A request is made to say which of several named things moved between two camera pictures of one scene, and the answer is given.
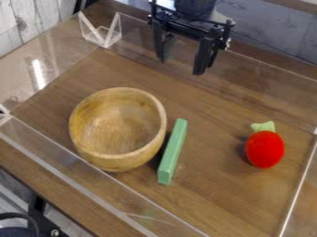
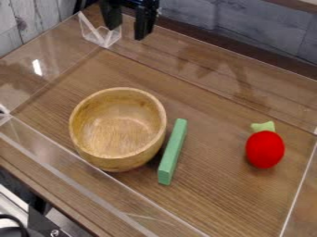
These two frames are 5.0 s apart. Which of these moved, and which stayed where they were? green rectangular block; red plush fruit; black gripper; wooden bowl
Moved: black gripper
Stayed: wooden bowl; green rectangular block; red plush fruit
